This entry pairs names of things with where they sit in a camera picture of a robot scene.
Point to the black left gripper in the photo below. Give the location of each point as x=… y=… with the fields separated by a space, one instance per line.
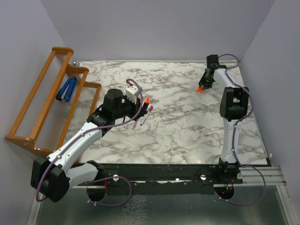
x=136 y=108

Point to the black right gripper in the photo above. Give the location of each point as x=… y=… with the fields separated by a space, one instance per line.
x=203 y=84

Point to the black orange highlighter pen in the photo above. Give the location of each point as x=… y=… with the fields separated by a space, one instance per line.
x=146 y=103

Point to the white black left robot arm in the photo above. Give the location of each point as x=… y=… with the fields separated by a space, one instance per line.
x=54 y=175

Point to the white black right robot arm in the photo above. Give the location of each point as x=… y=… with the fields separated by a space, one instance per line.
x=233 y=109

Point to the green object in rack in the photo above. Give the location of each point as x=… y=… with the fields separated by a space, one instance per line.
x=66 y=112

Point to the blue stapler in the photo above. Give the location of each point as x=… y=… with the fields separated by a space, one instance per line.
x=67 y=90

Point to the orange wooden rack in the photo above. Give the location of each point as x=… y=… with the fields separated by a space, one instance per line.
x=41 y=127

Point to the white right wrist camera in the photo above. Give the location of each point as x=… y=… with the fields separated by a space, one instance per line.
x=212 y=61

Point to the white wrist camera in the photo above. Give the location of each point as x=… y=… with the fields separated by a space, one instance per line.
x=132 y=93
x=212 y=61

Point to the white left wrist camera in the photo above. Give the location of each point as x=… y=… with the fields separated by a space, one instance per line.
x=132 y=93

